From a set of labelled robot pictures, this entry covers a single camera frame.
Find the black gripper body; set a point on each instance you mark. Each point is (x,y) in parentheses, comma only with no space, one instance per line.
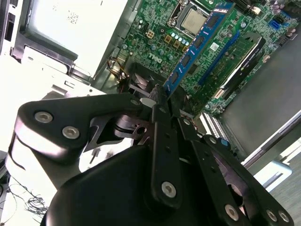
(105,200)

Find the blue RAM stick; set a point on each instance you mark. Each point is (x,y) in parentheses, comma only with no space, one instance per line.
(200,42)

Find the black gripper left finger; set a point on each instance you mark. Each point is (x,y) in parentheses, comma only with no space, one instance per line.
(89,108)

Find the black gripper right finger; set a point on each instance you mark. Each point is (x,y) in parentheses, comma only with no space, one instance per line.
(211,169)

